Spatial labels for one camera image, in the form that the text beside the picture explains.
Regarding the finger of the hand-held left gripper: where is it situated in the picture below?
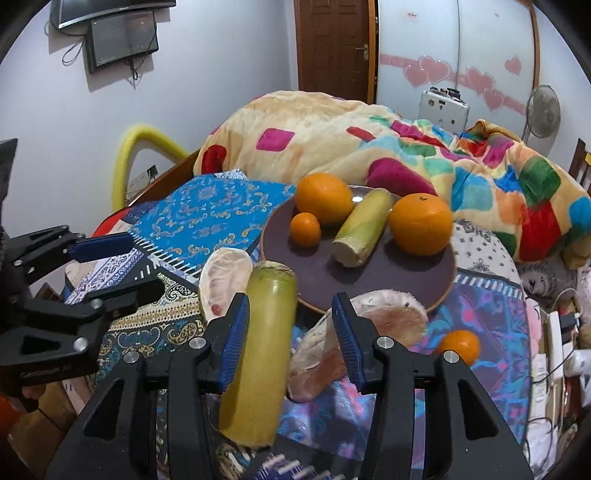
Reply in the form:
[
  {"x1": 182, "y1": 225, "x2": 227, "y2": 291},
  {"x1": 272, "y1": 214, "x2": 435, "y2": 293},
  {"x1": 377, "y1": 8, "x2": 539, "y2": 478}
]
[
  {"x1": 0, "y1": 277, "x2": 166, "y2": 387},
  {"x1": 0, "y1": 225, "x2": 136, "y2": 278}
]

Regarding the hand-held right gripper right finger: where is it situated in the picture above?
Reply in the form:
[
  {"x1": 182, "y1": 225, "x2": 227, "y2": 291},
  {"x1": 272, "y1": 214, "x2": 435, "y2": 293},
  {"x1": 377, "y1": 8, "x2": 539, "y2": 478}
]
[{"x1": 331, "y1": 292, "x2": 532, "y2": 480}]

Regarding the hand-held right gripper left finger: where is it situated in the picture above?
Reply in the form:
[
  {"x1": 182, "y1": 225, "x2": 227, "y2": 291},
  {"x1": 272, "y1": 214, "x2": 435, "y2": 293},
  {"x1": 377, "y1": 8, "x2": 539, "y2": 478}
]
[{"x1": 44, "y1": 292, "x2": 252, "y2": 480}]

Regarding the long sugarcane piece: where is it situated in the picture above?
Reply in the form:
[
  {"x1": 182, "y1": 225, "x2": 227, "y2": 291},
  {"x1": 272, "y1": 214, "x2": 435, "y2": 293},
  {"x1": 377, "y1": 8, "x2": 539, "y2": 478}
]
[{"x1": 218, "y1": 261, "x2": 298, "y2": 449}]

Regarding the purple round plate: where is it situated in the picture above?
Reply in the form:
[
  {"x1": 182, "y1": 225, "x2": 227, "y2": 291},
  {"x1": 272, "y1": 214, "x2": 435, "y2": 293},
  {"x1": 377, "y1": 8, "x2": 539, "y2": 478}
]
[{"x1": 260, "y1": 185, "x2": 458, "y2": 315}]

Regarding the peeled pomelo segment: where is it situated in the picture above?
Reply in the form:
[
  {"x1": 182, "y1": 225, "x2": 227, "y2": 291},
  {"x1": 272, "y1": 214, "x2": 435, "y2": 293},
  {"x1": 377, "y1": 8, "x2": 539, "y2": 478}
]
[
  {"x1": 198, "y1": 247, "x2": 254, "y2": 324},
  {"x1": 287, "y1": 290, "x2": 429, "y2": 403}
]

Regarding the blue patterned cloth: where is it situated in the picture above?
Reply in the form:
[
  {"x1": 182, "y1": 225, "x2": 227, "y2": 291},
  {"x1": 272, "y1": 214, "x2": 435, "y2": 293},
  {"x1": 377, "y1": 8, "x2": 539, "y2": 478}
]
[{"x1": 65, "y1": 172, "x2": 297, "y2": 305}]

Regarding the short sugarcane piece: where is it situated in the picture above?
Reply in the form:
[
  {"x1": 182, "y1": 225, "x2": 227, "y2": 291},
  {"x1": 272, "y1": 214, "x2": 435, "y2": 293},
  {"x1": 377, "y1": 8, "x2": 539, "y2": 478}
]
[{"x1": 330, "y1": 188, "x2": 402, "y2": 268}]

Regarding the small orange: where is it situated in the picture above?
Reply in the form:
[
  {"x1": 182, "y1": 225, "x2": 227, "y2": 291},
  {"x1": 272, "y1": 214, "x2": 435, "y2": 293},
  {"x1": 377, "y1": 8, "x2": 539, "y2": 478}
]
[
  {"x1": 289, "y1": 212, "x2": 322, "y2": 247},
  {"x1": 438, "y1": 329, "x2": 482, "y2": 366}
]

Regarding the yellow foam tube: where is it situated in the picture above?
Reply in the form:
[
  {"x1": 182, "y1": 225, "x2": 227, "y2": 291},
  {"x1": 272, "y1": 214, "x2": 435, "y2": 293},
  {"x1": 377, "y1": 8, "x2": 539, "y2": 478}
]
[{"x1": 112, "y1": 124, "x2": 191, "y2": 209}]

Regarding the cardboard box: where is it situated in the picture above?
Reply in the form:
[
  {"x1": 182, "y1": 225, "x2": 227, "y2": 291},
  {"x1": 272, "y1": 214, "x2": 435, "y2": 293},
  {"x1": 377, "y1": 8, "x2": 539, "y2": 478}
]
[{"x1": 9, "y1": 383, "x2": 81, "y2": 467}]

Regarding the large orange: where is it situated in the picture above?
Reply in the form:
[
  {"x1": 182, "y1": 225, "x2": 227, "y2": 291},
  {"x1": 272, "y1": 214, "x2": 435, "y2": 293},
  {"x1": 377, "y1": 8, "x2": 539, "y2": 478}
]
[
  {"x1": 294, "y1": 172, "x2": 355, "y2": 226},
  {"x1": 388, "y1": 193, "x2": 454, "y2": 257}
]

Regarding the purple patterned cloth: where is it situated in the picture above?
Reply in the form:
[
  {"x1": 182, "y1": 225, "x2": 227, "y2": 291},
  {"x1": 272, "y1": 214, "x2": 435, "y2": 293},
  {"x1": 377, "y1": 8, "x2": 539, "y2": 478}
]
[{"x1": 277, "y1": 270, "x2": 532, "y2": 462}]

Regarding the white patterned bedsheet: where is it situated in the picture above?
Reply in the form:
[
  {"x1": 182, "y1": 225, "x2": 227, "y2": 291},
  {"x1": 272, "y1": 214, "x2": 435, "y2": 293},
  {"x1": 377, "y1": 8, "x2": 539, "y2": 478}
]
[{"x1": 450, "y1": 217, "x2": 522, "y2": 280}]

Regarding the colourful patchwork blanket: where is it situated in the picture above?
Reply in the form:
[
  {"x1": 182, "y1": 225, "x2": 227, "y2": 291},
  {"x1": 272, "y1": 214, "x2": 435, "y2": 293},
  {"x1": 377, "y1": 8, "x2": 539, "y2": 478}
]
[{"x1": 193, "y1": 90, "x2": 591, "y2": 271}]

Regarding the white power strip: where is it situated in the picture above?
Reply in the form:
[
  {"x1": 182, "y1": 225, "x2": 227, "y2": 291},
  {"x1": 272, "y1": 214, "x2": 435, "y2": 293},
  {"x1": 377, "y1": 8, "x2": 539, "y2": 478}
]
[{"x1": 545, "y1": 310, "x2": 591, "y2": 380}]

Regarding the white appliance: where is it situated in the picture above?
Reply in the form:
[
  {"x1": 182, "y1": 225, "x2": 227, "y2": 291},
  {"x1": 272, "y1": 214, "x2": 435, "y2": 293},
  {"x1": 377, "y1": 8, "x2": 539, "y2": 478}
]
[{"x1": 418, "y1": 86, "x2": 471, "y2": 133}]

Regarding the brown wooden door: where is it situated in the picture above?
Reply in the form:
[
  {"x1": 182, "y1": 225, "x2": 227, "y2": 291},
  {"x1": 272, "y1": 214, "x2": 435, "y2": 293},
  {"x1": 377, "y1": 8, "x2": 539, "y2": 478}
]
[{"x1": 294, "y1": 0, "x2": 378, "y2": 105}]

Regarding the wooden chair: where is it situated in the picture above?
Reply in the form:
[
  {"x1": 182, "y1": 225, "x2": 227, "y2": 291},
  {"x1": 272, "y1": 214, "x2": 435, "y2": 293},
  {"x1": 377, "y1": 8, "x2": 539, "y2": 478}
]
[{"x1": 569, "y1": 137, "x2": 591, "y2": 195}]

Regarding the standing fan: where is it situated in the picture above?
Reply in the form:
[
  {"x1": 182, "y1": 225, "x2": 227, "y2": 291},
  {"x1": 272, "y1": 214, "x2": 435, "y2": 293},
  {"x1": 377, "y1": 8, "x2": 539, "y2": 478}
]
[{"x1": 522, "y1": 85, "x2": 562, "y2": 145}]

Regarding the white wardrobe with heart stickers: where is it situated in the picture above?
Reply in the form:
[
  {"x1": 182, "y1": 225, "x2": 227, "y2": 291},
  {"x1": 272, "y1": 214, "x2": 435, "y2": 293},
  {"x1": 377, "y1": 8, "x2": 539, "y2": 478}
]
[{"x1": 375, "y1": 0, "x2": 542, "y2": 117}]

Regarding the wall socket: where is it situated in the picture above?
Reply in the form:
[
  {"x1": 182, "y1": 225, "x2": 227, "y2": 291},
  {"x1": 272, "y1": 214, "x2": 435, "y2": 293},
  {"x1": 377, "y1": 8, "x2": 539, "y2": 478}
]
[{"x1": 127, "y1": 165, "x2": 160, "y2": 191}]

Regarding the wooden bed frame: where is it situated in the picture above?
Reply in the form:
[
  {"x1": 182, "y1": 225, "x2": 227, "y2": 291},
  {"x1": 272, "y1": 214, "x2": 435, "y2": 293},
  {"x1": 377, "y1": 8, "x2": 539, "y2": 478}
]
[{"x1": 121, "y1": 148, "x2": 204, "y2": 209}]

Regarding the black wall monitor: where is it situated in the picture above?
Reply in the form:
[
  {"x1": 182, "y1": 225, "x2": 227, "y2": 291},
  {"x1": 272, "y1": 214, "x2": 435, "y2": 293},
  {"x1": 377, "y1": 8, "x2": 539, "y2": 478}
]
[{"x1": 87, "y1": 13, "x2": 160, "y2": 75}]

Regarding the wall television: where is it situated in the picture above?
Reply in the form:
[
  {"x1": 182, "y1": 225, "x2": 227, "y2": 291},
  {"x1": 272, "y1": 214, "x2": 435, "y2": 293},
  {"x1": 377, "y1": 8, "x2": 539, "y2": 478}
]
[{"x1": 50, "y1": 0, "x2": 177, "y2": 30}]

